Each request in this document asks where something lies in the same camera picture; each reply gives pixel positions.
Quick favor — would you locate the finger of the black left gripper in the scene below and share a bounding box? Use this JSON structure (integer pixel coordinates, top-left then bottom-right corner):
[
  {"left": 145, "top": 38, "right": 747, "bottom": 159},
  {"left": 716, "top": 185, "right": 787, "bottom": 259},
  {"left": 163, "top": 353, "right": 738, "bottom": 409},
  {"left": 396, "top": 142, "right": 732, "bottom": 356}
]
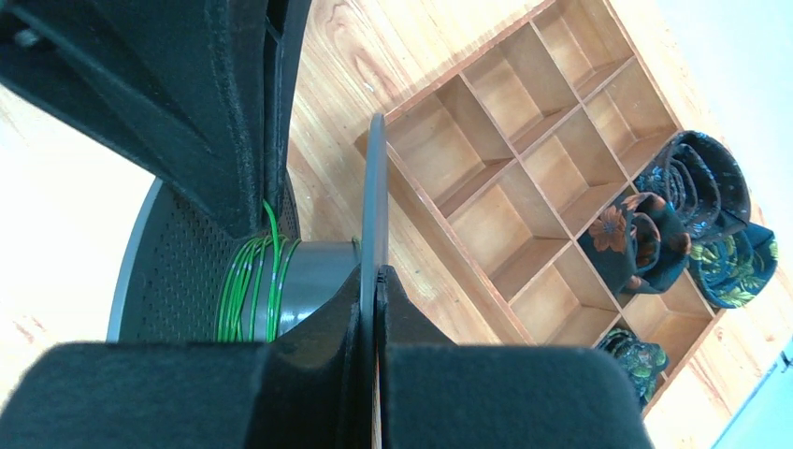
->
[
  {"left": 263, "top": 0, "right": 311, "bottom": 216},
  {"left": 1, "top": 1, "right": 267, "bottom": 237}
]

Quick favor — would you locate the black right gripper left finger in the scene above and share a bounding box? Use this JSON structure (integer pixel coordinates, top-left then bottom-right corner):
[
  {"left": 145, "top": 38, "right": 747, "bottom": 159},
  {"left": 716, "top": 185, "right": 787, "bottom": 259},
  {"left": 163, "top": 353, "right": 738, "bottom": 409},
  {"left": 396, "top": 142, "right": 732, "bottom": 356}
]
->
[{"left": 1, "top": 270, "right": 360, "bottom": 448}]

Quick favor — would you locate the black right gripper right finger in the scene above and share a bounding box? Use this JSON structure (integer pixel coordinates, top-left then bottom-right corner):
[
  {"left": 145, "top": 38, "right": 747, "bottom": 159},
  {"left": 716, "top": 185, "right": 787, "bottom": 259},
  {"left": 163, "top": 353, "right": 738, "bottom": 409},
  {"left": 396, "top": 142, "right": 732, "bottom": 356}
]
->
[{"left": 377, "top": 266, "right": 651, "bottom": 448}]

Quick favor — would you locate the green wire bundle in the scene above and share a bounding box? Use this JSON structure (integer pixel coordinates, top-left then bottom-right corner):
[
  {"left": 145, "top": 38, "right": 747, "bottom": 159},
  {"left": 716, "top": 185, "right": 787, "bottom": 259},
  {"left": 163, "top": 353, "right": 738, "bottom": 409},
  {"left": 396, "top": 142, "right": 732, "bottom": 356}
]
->
[{"left": 213, "top": 197, "right": 364, "bottom": 343}]

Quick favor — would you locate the green blue rolled tie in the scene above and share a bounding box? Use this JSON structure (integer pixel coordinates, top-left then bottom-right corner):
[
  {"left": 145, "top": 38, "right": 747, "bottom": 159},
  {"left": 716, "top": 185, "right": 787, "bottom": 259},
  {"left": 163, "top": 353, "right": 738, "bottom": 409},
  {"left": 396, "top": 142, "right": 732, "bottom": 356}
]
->
[{"left": 597, "top": 327, "right": 669, "bottom": 409}]

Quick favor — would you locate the wooden compartment tray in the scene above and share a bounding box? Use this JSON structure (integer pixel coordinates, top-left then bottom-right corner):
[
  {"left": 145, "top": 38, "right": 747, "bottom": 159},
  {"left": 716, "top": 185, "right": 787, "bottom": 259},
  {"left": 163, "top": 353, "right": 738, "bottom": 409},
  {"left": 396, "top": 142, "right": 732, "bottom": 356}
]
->
[{"left": 385, "top": 1, "right": 718, "bottom": 406}]

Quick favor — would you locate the orange floral rolled tie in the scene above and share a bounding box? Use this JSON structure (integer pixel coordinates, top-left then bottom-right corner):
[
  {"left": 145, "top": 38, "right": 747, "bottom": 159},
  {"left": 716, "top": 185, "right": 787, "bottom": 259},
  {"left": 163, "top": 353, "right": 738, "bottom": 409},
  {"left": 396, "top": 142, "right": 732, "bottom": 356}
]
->
[{"left": 578, "top": 192, "right": 692, "bottom": 296}]

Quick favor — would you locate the green yellow rolled tie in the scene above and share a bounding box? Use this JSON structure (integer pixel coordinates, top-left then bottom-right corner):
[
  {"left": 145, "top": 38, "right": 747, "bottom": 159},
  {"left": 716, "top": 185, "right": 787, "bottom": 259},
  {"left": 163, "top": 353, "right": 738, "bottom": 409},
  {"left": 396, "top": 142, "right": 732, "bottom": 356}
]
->
[{"left": 688, "top": 224, "right": 778, "bottom": 309}]

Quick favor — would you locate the dark blue rolled tie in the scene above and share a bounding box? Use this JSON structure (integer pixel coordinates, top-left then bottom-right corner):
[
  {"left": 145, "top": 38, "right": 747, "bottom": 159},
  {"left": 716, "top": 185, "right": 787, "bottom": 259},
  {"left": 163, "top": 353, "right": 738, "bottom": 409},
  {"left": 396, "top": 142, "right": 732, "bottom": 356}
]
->
[{"left": 634, "top": 130, "right": 751, "bottom": 243}]

